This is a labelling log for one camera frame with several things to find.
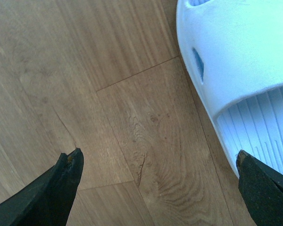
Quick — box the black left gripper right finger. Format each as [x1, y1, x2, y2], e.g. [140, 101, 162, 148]
[236, 150, 283, 226]

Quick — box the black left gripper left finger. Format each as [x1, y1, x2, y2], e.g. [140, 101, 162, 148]
[0, 148, 84, 226]

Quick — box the light blue slide sandal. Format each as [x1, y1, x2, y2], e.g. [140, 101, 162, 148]
[176, 0, 283, 174]

